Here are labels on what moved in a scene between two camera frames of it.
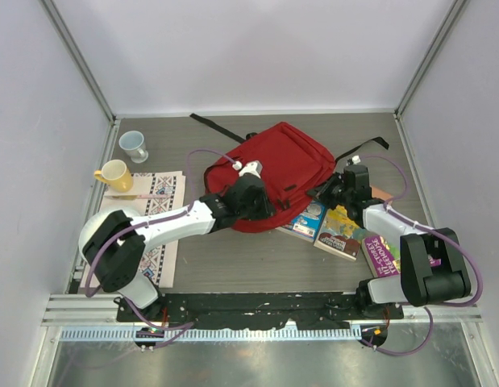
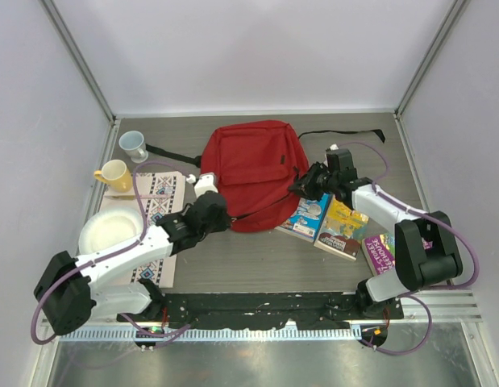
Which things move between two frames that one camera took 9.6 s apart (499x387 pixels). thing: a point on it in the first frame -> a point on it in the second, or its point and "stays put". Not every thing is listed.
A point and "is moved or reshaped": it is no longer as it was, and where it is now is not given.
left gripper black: [267, 210] -> [224, 223]
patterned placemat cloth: [153, 191] stays put
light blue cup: [132, 143] stays put
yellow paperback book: [338, 234] stays put
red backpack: [294, 164] is moved or reshaped
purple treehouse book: [382, 260] stays put
